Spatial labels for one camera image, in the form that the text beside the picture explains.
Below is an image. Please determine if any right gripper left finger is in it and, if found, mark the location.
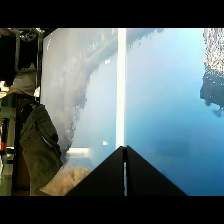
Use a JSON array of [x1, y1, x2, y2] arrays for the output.
[[65, 145, 126, 197]]

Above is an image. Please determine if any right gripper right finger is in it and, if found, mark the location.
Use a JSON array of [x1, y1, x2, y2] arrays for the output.
[[125, 145, 188, 197]]

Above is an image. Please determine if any olive green garment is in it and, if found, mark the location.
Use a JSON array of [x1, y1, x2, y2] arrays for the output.
[[19, 103, 64, 197]]

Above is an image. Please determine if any silver frame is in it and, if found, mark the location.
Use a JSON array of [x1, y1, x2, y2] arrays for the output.
[[0, 28, 46, 101]]

